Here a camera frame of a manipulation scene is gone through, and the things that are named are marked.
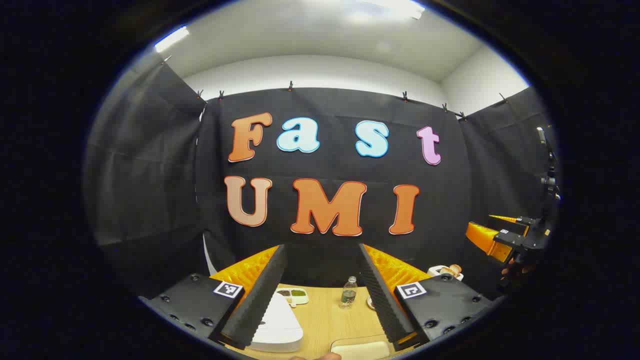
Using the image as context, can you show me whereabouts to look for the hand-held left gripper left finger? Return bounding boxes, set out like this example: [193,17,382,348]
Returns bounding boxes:
[139,244,290,351]

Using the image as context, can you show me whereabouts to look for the black backdrop cloth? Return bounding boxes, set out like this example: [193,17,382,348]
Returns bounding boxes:
[84,60,558,301]

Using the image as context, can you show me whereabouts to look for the clear plastic water bottle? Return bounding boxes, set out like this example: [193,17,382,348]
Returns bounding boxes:
[340,276,359,309]

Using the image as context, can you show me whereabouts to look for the long ceiling light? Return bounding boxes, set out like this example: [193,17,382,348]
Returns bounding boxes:
[360,0,426,20]
[154,26,190,53]

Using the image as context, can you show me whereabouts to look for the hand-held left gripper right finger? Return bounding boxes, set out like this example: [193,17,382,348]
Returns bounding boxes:
[358,243,507,352]

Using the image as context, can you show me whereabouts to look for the white rice cooker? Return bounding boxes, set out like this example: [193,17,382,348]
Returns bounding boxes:
[249,291,305,354]

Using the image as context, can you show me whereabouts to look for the white divided condiment dish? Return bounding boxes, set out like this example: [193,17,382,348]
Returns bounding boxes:
[276,287,310,307]

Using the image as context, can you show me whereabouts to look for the white toaster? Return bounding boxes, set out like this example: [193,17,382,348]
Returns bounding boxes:
[427,265,465,282]

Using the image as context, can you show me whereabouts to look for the beige rounded tray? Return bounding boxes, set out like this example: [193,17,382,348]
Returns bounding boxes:
[330,340,392,360]

